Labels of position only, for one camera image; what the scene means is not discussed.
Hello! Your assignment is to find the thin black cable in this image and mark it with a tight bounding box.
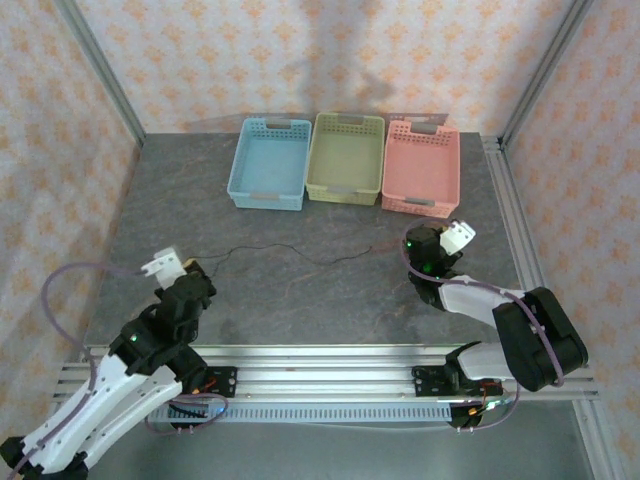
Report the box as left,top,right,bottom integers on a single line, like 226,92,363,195
191,241,407,274

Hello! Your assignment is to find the pink plastic basket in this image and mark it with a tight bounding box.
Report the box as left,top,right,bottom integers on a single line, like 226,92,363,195
380,118,461,219

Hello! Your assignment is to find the green plastic basket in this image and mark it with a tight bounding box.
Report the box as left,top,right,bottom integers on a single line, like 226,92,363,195
304,112,386,207

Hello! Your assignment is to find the blue plastic basket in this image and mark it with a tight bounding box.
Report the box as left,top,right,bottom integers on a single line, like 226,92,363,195
227,117,314,211

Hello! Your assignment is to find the aluminium side rail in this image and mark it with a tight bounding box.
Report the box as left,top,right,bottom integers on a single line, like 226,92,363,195
480,133,547,297

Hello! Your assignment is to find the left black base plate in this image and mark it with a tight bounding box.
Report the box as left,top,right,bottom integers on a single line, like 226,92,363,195
202,366,239,400

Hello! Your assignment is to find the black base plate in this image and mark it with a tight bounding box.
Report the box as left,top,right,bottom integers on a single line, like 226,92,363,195
412,364,501,399
202,366,239,400

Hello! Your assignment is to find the black bracket below rail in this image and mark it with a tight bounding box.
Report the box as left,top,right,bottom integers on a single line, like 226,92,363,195
447,398,504,436
168,399,214,436

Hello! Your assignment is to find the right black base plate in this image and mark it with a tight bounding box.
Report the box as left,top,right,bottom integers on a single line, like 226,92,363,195
412,364,501,399

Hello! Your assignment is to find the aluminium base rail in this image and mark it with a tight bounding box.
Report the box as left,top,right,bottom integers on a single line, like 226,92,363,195
52,343,600,402

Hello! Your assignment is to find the grey slotted cable duct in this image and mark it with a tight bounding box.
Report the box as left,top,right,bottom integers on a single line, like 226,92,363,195
148,402,454,424

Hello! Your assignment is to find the aluminium frame post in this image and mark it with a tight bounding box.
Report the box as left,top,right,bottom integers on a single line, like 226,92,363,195
53,0,147,147
499,0,595,147

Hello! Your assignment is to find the aluminium frame leg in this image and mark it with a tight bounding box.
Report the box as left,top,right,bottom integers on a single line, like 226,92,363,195
572,399,620,480

